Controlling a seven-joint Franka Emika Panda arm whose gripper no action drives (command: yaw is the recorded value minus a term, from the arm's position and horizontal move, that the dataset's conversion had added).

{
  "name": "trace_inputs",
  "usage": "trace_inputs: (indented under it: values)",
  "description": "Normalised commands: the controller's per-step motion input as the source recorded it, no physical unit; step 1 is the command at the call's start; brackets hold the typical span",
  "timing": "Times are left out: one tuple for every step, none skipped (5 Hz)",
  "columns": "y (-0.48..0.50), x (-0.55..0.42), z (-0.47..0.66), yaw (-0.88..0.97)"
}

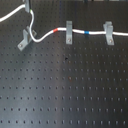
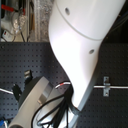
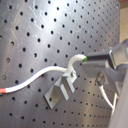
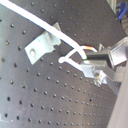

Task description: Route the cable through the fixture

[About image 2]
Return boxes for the grey robot wrist link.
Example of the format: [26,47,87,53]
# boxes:
[8,76,81,128]

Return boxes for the black cable bundle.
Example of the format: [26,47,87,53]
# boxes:
[34,87,76,128]

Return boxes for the black perforated board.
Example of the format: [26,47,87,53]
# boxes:
[0,43,128,128]

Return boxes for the white cable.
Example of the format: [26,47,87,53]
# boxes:
[93,85,128,90]

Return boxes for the cluttered workbench items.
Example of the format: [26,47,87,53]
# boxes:
[0,0,54,42]

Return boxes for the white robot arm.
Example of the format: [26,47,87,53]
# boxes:
[48,0,126,110]

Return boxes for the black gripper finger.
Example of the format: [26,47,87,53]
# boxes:
[24,70,32,85]

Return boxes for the metal cable clip bracket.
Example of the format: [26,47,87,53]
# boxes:
[103,76,111,97]

